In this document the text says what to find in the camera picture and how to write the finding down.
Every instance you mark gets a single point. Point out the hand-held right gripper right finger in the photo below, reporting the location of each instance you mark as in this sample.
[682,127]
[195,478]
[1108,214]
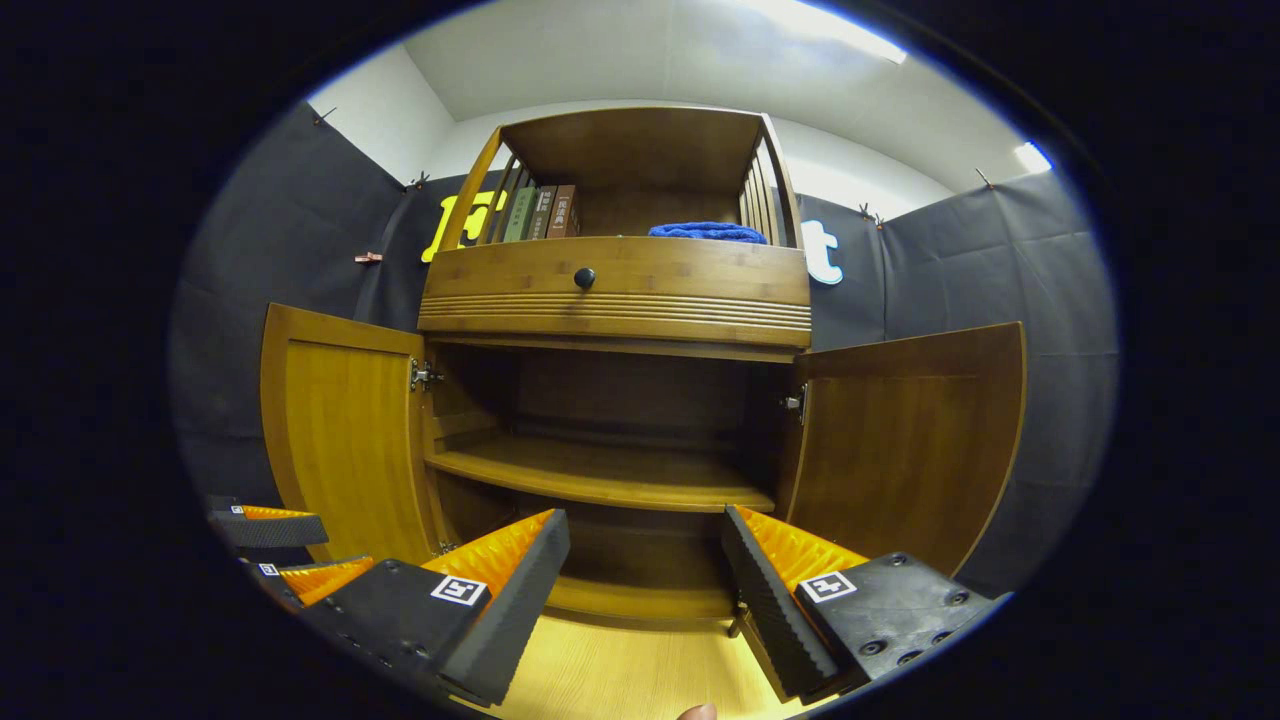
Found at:
[765,610]

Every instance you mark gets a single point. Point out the small ceiling light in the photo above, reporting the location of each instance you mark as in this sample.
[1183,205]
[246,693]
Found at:
[1032,157]

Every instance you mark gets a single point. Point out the dark brown book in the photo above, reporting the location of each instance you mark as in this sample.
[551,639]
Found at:
[541,213]

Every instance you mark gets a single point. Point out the wooden inner shelf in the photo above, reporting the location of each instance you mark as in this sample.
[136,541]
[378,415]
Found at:
[600,470]

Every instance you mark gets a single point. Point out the blue folded towel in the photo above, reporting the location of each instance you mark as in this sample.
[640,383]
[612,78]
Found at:
[705,233]

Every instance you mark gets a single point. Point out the black binder clip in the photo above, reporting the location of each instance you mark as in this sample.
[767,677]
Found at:
[985,178]
[322,115]
[868,213]
[420,181]

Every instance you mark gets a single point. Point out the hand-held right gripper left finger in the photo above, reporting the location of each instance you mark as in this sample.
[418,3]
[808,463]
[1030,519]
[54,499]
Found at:
[510,620]

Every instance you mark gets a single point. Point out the black backdrop cloth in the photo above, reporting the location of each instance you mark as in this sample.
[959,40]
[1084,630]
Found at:
[1000,280]

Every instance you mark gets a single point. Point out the wooden double-door shoe cabinet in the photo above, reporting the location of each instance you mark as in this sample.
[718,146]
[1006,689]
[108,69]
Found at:
[640,150]

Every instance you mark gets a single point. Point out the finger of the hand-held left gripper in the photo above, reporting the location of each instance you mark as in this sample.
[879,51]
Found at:
[320,578]
[270,530]

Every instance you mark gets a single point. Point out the green book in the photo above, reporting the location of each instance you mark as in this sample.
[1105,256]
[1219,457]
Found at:
[519,215]

